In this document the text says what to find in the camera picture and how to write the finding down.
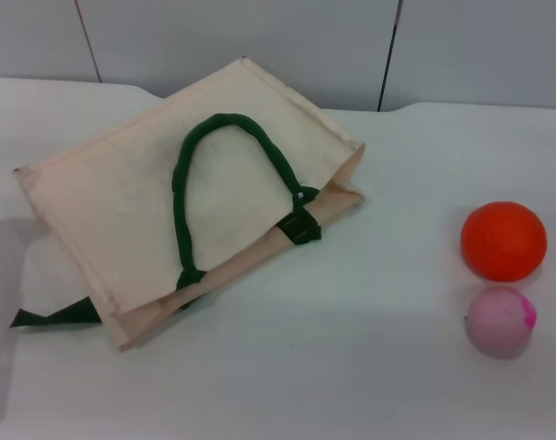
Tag cream canvas bag green handles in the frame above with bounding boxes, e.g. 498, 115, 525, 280
8, 55, 367, 354

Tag orange fruit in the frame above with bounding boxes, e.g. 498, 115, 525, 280
460, 200, 548, 282

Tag pink peach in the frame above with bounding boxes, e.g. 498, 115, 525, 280
463, 287, 538, 360

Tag thin dark wall cable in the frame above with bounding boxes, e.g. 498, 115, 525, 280
376, 0, 403, 113

